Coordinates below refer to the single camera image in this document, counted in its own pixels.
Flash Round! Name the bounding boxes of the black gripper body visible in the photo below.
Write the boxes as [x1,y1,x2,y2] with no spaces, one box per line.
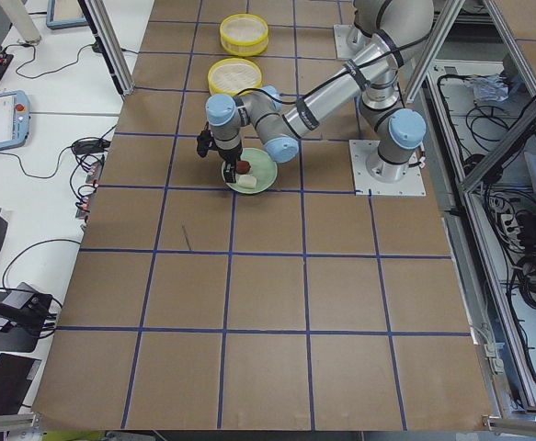
[215,139,243,166]

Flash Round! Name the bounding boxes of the white steamed bun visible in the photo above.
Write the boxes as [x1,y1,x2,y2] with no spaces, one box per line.
[236,175,257,189]

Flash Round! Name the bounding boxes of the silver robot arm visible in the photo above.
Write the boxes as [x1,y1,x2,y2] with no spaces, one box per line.
[197,0,434,183]

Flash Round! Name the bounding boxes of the near yellow bamboo steamer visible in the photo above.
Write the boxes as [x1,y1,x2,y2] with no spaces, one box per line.
[207,58,263,96]

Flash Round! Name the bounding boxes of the yellow bamboo steamer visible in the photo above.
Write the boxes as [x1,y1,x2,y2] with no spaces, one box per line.
[219,13,269,57]
[207,58,263,96]

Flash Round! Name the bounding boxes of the far yellow bamboo steamer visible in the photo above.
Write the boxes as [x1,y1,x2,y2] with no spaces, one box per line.
[219,13,269,57]

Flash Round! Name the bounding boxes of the brown steamed bun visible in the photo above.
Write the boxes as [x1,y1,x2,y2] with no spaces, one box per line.
[235,160,251,175]

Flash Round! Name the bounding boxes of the green round plate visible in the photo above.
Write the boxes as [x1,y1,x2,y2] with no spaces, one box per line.
[225,148,278,195]

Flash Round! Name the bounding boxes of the black power adapter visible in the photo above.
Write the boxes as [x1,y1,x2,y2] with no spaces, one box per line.
[72,139,110,155]

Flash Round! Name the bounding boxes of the blue teach pendant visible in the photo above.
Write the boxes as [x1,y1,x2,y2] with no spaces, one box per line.
[0,90,30,151]
[46,0,87,29]

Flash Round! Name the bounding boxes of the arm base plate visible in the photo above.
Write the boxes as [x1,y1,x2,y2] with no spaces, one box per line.
[333,24,370,60]
[349,140,427,198]

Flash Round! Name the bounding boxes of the aluminium frame post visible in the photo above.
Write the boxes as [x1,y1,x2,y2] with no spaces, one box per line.
[78,0,135,96]

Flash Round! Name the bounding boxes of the black camera stand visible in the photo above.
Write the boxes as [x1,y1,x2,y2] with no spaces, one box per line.
[0,283,57,354]

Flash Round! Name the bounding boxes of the coiled black cables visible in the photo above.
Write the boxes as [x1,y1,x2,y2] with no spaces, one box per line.
[460,77,536,313]

